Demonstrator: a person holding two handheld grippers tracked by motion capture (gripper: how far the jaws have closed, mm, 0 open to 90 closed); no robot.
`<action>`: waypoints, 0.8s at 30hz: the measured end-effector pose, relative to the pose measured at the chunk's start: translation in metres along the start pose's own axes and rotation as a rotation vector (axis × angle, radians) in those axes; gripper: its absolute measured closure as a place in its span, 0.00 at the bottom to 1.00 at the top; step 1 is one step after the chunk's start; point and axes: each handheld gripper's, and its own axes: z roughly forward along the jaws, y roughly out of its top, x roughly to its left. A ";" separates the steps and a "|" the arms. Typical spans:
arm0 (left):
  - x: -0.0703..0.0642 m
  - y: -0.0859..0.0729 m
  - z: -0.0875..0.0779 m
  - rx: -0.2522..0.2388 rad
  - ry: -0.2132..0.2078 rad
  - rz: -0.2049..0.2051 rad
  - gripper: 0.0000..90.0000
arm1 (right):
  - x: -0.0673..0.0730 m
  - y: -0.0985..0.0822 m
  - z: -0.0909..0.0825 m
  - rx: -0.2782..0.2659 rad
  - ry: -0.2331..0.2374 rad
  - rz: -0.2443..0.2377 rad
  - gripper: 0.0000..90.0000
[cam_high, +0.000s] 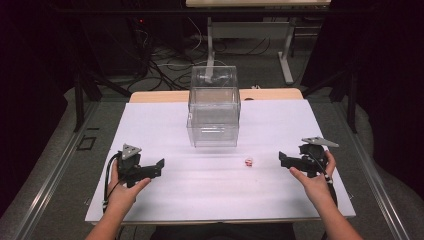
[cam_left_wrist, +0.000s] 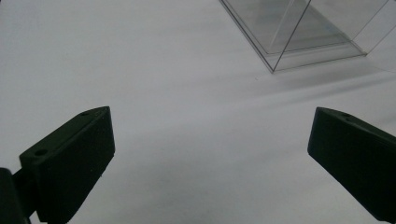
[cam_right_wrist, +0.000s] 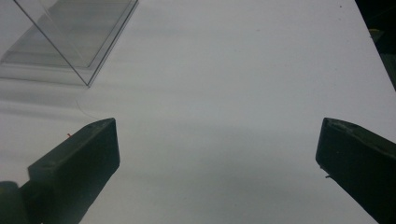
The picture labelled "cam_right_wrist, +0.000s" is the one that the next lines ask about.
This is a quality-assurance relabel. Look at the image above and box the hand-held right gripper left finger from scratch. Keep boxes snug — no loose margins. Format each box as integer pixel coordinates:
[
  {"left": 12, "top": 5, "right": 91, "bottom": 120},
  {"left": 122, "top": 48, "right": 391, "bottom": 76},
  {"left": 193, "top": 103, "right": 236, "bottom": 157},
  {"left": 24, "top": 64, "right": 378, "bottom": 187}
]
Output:
[{"left": 19, "top": 117, "right": 121, "bottom": 224}]

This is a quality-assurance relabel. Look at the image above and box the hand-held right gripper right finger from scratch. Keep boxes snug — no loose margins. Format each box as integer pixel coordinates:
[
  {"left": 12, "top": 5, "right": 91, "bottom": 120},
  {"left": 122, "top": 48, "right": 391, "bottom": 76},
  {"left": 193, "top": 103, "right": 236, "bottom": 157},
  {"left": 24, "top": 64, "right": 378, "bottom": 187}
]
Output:
[{"left": 315, "top": 117, "right": 396, "bottom": 224}]

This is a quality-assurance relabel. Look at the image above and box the clear plastic box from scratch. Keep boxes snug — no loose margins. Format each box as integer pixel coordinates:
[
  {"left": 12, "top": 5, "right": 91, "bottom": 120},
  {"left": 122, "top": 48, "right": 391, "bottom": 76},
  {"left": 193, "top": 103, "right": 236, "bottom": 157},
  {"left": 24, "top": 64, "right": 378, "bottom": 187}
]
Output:
[{"left": 0, "top": 0, "right": 140, "bottom": 88}]

